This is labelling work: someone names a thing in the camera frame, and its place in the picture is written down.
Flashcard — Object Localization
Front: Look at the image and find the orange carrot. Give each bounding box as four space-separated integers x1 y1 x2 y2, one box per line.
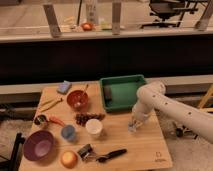
49 116 65 127

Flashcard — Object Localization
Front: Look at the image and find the white cup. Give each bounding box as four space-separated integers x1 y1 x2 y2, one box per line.
86 119 103 135

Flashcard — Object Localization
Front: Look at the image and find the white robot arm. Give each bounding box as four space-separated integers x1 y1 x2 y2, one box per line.
129 81 213 144

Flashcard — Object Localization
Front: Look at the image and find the blue sponge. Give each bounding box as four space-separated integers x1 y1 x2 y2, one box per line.
57 81 72 94

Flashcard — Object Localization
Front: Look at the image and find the black handled utensil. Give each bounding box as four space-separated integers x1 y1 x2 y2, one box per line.
96 149 127 163

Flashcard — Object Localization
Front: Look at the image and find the orange fruit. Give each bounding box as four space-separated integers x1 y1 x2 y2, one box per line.
60 151 78 168

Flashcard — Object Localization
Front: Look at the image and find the blue cup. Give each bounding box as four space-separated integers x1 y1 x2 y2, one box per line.
61 125 76 142

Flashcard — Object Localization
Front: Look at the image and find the small metal cup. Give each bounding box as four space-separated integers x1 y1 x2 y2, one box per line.
34 114 48 128

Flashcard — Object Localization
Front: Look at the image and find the green plastic tray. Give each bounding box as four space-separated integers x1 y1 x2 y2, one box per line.
99 74 146 113

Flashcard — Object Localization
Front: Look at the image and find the black office chair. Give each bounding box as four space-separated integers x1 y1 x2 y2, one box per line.
141 0 198 29

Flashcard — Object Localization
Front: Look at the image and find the black binder clip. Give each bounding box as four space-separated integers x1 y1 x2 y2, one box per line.
77 144 94 162

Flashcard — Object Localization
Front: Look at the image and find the red bowl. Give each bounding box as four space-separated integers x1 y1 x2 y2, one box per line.
67 90 89 111

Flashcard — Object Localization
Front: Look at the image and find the red round object on shelf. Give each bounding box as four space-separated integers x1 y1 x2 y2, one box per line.
81 22 94 31

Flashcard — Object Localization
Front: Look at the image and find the purple bowl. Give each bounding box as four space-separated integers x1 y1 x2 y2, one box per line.
23 130 54 161

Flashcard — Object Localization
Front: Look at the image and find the black chair at left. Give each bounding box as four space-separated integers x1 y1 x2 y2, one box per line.
0 133 25 171

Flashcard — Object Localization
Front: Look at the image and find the wooden spoon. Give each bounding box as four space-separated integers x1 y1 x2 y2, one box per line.
78 84 89 103

